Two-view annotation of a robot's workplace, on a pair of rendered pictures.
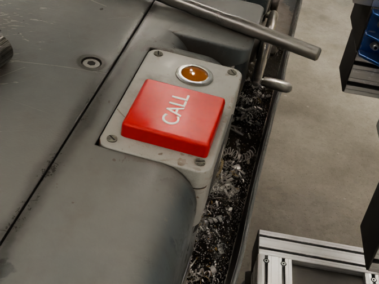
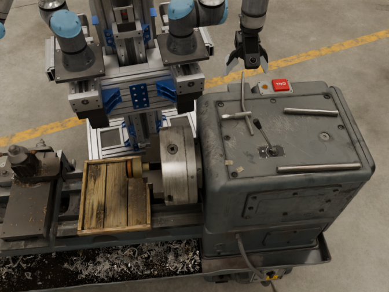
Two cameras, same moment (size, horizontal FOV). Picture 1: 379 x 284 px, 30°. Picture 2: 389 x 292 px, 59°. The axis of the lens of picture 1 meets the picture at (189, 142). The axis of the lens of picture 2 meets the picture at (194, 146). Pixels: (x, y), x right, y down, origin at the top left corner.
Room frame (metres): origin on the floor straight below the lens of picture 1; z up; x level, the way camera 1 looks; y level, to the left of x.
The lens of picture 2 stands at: (0.95, 0.93, 2.27)
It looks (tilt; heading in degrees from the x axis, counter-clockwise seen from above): 55 degrees down; 258
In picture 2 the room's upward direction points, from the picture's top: straight up
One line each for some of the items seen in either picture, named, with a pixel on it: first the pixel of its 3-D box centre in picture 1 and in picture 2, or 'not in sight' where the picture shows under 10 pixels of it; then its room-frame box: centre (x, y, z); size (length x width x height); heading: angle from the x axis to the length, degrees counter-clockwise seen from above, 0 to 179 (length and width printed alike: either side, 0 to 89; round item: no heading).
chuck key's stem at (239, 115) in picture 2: not in sight; (235, 116); (0.62, 0.14, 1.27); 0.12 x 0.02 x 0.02; 177
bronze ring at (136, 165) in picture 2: not in sight; (138, 168); (1.01, 0.17, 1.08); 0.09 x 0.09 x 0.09; 83
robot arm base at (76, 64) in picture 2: not in sight; (76, 52); (1.21, -0.43, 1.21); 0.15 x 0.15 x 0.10
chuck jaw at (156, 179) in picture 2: not in sight; (157, 185); (0.95, 0.27, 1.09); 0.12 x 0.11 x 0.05; 84
